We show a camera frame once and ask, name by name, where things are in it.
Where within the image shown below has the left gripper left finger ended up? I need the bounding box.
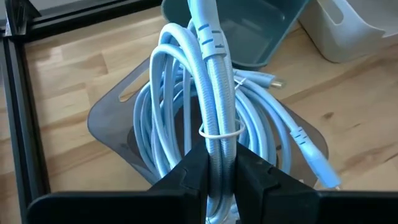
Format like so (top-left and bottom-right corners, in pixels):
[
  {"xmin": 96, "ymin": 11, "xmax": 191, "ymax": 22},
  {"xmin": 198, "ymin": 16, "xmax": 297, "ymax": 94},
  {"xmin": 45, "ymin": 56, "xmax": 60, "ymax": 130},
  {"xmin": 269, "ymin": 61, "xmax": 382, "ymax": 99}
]
[{"xmin": 26, "ymin": 139, "xmax": 210, "ymax": 224}]

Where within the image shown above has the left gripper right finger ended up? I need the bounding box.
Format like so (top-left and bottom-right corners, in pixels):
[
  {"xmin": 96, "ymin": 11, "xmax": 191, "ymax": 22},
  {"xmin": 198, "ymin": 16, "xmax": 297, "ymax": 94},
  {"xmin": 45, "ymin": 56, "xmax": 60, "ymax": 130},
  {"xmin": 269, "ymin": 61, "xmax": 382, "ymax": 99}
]
[{"xmin": 233, "ymin": 142, "xmax": 398, "ymax": 224}]

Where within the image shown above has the light blue USB cable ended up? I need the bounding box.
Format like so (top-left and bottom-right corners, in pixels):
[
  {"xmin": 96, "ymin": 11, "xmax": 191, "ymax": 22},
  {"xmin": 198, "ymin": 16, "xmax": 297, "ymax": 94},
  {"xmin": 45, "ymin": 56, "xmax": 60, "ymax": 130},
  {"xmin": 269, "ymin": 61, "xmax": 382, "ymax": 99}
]
[
  {"xmin": 149, "ymin": 0, "xmax": 247, "ymax": 224},
  {"xmin": 132, "ymin": 70, "xmax": 342, "ymax": 190}
]

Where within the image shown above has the grey translucent plastic bin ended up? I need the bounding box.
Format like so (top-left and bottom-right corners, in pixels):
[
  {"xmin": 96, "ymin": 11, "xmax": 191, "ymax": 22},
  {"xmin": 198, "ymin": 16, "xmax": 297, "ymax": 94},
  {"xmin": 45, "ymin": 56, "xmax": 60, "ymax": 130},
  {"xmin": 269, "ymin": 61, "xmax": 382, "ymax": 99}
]
[{"xmin": 86, "ymin": 57, "xmax": 330, "ymax": 188}]

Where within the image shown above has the white plastic bin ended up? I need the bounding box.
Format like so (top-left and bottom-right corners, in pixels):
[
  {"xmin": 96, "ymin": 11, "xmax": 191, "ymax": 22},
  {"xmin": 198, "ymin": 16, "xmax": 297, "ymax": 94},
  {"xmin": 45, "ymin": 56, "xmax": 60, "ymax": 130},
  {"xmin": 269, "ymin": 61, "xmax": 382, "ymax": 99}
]
[{"xmin": 298, "ymin": 0, "xmax": 398, "ymax": 64}]

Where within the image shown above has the teal plastic bin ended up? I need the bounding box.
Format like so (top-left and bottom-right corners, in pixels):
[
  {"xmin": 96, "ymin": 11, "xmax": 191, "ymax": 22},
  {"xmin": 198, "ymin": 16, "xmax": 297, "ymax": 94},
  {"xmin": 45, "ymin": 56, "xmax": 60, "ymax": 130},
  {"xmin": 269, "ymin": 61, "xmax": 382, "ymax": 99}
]
[{"xmin": 160, "ymin": 0, "xmax": 312, "ymax": 71}]

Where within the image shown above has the black aluminium table frame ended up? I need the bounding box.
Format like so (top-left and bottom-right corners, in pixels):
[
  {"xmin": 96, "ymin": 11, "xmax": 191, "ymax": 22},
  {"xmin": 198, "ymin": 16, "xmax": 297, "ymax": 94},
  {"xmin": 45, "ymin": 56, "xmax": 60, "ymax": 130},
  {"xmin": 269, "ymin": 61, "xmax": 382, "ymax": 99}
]
[{"xmin": 0, "ymin": 0, "xmax": 163, "ymax": 224}]

